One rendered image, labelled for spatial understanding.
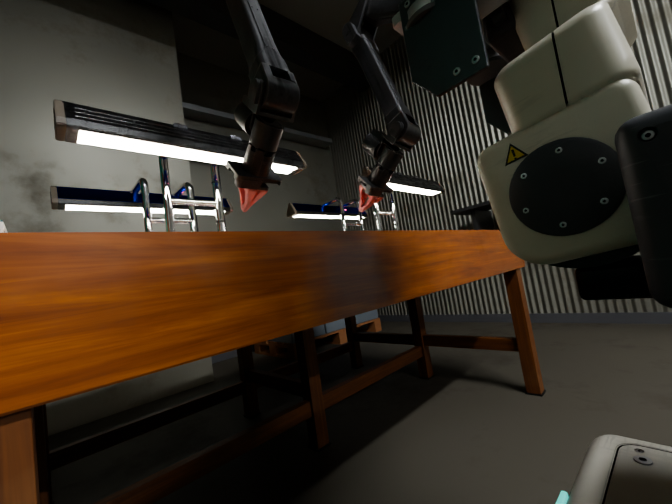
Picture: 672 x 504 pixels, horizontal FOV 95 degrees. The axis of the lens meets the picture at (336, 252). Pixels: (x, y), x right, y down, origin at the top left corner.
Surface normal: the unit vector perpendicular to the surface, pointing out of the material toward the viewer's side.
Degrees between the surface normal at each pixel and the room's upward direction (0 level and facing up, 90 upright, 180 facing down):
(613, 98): 90
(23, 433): 90
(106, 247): 90
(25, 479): 90
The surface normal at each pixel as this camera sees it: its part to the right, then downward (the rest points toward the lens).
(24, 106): 0.65, -0.16
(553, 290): -0.74, 0.06
